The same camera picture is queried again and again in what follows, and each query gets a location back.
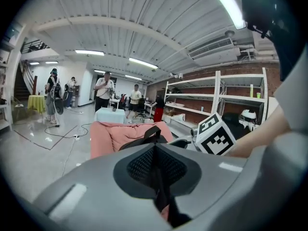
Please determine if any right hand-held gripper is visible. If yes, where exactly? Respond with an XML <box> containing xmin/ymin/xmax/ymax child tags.
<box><xmin>168</xmin><ymin>112</ymin><xmax>237</xmax><ymax>156</ymax></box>

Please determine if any grey backpack with black mesh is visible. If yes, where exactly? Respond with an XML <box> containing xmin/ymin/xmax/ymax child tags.
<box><xmin>31</xmin><ymin>125</ymin><xmax>308</xmax><ymax>231</ymax></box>

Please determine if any person's right forearm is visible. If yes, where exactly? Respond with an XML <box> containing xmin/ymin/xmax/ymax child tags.
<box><xmin>226</xmin><ymin>104</ymin><xmax>292</xmax><ymax>158</ymax></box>

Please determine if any white round robot head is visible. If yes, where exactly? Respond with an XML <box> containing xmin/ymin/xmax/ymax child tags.
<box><xmin>239</xmin><ymin>109</ymin><xmax>257</xmax><ymax>130</ymax></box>

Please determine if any white metal shelf rack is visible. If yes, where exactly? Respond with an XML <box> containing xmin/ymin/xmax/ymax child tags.
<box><xmin>163</xmin><ymin>67</ymin><xmax>269</xmax><ymax>130</ymax></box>

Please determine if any black office chair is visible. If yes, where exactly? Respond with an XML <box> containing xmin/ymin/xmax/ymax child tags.
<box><xmin>136</xmin><ymin>97</ymin><xmax>147</xmax><ymax>118</ymax></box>

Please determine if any white ceiling air conditioner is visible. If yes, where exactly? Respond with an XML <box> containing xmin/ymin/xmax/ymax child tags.
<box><xmin>187</xmin><ymin>37</ymin><xmax>242</xmax><ymax>67</ymax></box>

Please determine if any person's light grey shirt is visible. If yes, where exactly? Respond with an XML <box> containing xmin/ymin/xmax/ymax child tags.
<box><xmin>273</xmin><ymin>44</ymin><xmax>308</xmax><ymax>135</ymax></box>

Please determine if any white clothed table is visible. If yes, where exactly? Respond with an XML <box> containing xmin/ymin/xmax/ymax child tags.
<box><xmin>94</xmin><ymin>107</ymin><xmax>127</xmax><ymax>125</ymax></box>

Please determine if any pink fabric cushion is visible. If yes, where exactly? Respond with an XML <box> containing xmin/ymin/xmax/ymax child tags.
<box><xmin>90</xmin><ymin>120</ymin><xmax>174</xmax><ymax>160</ymax></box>

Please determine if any black round fan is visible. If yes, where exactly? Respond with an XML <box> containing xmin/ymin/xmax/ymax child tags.
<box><xmin>53</xmin><ymin>98</ymin><xmax>64</xmax><ymax>116</ymax></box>

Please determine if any yellow-green clothed round table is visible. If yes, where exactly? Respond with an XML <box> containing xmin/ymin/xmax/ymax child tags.
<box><xmin>27</xmin><ymin>94</ymin><xmax>47</xmax><ymax>116</ymax></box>

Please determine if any staircase with railing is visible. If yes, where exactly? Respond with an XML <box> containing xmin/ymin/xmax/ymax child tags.
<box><xmin>13</xmin><ymin>59</ymin><xmax>38</xmax><ymax>101</ymax></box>

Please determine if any transparent plastic chair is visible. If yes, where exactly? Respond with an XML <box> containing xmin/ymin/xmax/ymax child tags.
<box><xmin>10</xmin><ymin>96</ymin><xmax>27</xmax><ymax>123</ymax></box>

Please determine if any white bookshelf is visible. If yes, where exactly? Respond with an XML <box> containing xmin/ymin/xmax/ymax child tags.
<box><xmin>0</xmin><ymin>41</ymin><xmax>13</xmax><ymax>132</ymax></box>

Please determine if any black head-worn camera rig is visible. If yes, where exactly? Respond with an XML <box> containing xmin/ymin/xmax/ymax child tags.
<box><xmin>240</xmin><ymin>0</ymin><xmax>308</xmax><ymax>82</ymax></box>

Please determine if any white floor cable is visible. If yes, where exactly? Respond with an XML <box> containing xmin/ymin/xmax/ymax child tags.
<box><xmin>61</xmin><ymin>138</ymin><xmax>78</xmax><ymax>178</ymax></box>

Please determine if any black floor cable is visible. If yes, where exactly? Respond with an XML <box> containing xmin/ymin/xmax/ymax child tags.
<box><xmin>44</xmin><ymin>122</ymin><xmax>91</xmax><ymax>140</ymax></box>

